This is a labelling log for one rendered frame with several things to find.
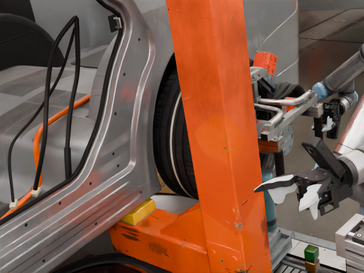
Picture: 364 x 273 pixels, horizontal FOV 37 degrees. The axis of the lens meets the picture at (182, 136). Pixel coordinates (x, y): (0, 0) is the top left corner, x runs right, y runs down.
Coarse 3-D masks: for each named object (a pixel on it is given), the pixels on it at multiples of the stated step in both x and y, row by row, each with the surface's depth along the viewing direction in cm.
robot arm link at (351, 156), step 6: (354, 150) 123; (342, 156) 122; (348, 156) 120; (354, 156) 120; (360, 156) 120; (354, 162) 119; (360, 162) 119; (360, 168) 119; (360, 174) 119; (360, 180) 120
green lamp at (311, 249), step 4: (308, 248) 188; (312, 248) 188; (316, 248) 187; (304, 252) 188; (308, 252) 187; (312, 252) 186; (316, 252) 187; (304, 256) 189; (308, 256) 187; (312, 256) 186; (316, 256) 187; (312, 260) 187
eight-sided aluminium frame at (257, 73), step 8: (256, 72) 225; (264, 72) 230; (256, 80) 226; (264, 80) 232; (272, 80) 237; (264, 88) 242; (272, 88) 239; (272, 96) 247; (264, 160) 253; (272, 160) 250; (264, 168) 251; (272, 168) 249
